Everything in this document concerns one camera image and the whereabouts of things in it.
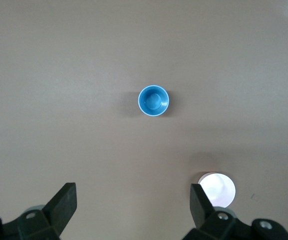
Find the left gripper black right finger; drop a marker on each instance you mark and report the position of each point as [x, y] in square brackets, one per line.
[201, 215]

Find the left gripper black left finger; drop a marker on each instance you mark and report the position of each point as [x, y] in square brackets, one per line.
[61, 207]

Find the small blue plastic cup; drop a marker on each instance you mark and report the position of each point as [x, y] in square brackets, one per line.
[153, 101]

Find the pale pink bowl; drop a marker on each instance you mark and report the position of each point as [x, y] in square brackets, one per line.
[221, 190]

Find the brown table cover sheet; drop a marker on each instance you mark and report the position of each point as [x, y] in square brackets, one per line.
[59, 75]

